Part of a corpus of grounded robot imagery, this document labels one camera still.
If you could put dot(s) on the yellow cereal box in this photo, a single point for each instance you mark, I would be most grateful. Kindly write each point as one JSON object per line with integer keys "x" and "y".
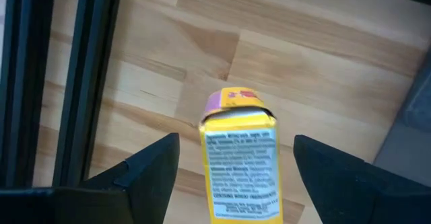
{"x": 240, "y": 170}

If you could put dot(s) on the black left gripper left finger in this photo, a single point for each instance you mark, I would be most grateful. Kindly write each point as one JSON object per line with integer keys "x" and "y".
{"x": 131, "y": 197}

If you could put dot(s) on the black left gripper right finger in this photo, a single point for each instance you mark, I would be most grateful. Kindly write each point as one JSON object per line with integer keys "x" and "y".
{"x": 360, "y": 193}

